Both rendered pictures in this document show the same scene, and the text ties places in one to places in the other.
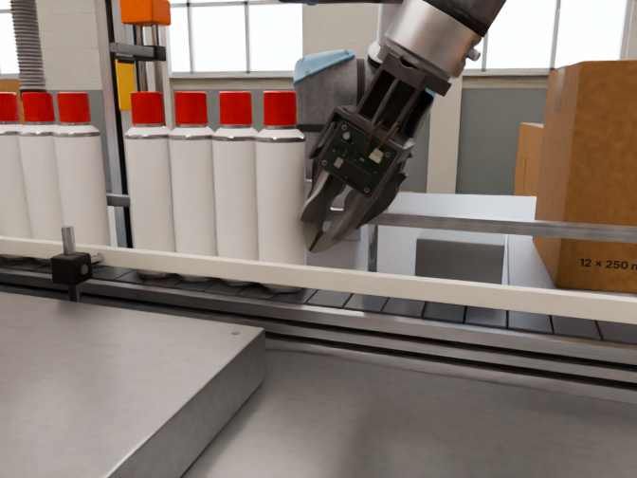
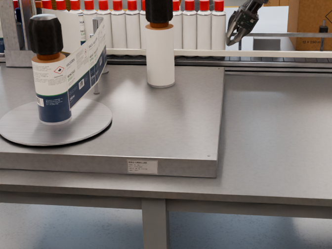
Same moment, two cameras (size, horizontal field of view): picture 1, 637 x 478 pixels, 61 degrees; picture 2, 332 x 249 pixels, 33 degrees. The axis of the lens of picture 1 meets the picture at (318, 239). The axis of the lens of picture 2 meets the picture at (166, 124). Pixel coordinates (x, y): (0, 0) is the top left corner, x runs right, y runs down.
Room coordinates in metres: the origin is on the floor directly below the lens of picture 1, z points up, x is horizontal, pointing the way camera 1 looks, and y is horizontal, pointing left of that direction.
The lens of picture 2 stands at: (-1.31, 0.59, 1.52)
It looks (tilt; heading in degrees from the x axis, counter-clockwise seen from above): 25 degrees down; 349
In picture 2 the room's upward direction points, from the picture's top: 2 degrees counter-clockwise
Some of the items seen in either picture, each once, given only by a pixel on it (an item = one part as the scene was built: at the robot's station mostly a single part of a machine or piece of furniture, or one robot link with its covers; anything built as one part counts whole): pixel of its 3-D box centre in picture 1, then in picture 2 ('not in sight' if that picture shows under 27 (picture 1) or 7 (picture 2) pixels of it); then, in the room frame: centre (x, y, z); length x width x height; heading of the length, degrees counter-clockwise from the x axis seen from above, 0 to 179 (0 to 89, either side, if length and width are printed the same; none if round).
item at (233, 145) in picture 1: (238, 190); (204, 28); (0.59, 0.09, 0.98); 0.05 x 0.05 x 0.20
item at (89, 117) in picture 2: not in sight; (56, 120); (0.13, 0.63, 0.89); 0.31 x 0.31 x 0.01
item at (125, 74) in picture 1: (126, 83); not in sight; (0.64, 0.22, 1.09); 0.03 x 0.01 x 0.06; 162
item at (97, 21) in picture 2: not in sight; (100, 45); (0.51, 0.47, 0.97); 0.05 x 0.05 x 0.19
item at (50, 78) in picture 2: not in sight; (50, 69); (0.13, 0.63, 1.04); 0.09 x 0.09 x 0.29
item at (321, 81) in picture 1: (327, 87); not in sight; (1.08, -0.02, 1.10); 0.13 x 0.12 x 0.14; 89
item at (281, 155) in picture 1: (281, 193); (218, 29); (0.56, 0.04, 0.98); 0.05 x 0.05 x 0.20
